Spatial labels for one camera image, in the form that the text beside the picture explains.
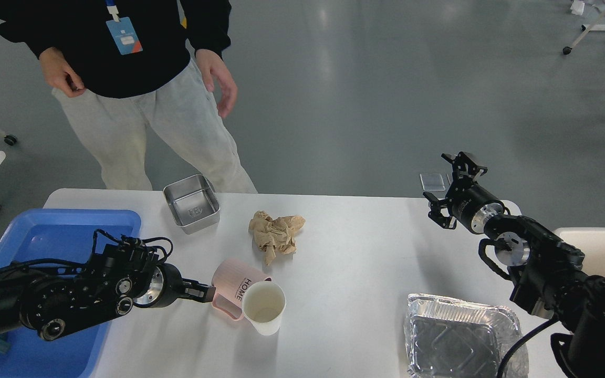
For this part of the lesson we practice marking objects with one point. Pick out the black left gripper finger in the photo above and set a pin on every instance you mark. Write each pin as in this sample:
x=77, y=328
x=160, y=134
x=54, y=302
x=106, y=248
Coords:
x=200, y=297
x=195, y=286

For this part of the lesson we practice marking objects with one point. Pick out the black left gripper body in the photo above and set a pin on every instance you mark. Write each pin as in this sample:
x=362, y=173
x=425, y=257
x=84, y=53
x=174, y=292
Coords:
x=165, y=287

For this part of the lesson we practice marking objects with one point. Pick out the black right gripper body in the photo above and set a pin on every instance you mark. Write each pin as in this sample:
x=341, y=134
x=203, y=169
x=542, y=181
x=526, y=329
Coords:
x=473, y=206

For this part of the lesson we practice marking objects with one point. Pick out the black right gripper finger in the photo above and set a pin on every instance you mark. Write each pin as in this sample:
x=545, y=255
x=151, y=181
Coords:
x=435, y=214
x=465, y=171

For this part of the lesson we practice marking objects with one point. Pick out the pink mug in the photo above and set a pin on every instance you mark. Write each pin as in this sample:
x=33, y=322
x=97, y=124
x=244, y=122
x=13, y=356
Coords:
x=231, y=280

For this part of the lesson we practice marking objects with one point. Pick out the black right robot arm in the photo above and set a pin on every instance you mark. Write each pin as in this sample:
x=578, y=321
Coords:
x=545, y=271

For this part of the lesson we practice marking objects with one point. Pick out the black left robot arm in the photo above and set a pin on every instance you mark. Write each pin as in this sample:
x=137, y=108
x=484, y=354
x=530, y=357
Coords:
x=59, y=297

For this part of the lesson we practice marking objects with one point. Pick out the white paper cup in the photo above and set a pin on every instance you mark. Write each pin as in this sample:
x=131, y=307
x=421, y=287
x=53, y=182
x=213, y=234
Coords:
x=263, y=305

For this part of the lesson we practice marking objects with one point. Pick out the square stainless steel container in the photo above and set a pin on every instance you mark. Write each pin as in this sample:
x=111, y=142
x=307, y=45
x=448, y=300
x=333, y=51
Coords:
x=193, y=203

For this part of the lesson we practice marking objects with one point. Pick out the crumpled brown paper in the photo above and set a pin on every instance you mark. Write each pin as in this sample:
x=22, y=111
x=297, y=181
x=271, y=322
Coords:
x=275, y=236

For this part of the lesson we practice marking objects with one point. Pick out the aluminium foil tray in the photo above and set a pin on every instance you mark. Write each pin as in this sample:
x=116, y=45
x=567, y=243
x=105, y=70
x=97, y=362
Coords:
x=449, y=337

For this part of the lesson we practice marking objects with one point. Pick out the blue plastic tray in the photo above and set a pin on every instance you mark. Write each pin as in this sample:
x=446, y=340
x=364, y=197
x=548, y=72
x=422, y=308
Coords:
x=65, y=234

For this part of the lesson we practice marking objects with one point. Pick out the person in black sweater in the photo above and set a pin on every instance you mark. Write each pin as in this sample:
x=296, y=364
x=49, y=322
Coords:
x=118, y=68

